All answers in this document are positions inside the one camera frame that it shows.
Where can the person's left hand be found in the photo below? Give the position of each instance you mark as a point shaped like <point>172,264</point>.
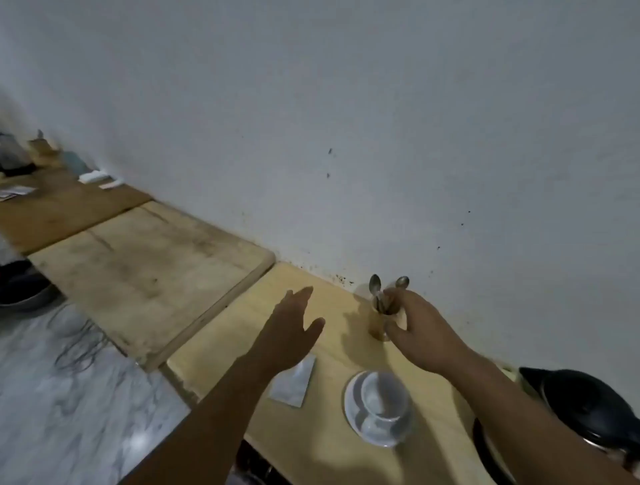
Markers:
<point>282,335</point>

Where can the person's right hand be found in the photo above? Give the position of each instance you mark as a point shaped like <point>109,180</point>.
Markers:
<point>430,340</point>

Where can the silver foil sachet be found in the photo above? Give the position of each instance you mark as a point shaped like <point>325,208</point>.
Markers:
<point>292,387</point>

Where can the long metal spoon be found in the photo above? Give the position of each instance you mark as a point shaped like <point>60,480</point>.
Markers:
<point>402,282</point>

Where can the white coffee cup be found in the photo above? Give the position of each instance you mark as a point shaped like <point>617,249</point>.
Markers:
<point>382,394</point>

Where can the white saucer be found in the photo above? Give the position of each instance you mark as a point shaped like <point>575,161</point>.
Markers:
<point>352,404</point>

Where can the person's right forearm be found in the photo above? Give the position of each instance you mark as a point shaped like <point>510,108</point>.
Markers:
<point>525,434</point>

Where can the person's left forearm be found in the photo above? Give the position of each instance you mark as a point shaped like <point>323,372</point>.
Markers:
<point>210,429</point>

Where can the wooden spoon holder cup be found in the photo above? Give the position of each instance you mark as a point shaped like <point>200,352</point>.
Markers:
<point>377,326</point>

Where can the short metal spoon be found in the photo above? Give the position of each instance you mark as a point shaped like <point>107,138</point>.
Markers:
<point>375,285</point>

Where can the light wooden table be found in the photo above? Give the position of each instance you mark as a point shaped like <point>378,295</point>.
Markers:
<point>305,439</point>

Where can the black bowl of sachets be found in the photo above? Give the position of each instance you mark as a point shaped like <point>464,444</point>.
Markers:
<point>255,467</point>

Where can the worn stained wooden table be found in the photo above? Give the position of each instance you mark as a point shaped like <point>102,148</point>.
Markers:
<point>150,280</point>

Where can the small white box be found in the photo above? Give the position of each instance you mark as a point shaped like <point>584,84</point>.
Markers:
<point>111,183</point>

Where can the dark brown wooden table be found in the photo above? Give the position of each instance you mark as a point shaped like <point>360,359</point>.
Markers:
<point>60,210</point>

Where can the black round pan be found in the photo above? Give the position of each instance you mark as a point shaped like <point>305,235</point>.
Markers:
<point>20,290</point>

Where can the flat grey packet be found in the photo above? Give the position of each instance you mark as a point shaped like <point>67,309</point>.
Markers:
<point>17,192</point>

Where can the brown wooden object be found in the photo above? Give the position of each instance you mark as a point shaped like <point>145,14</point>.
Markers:
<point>42,147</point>

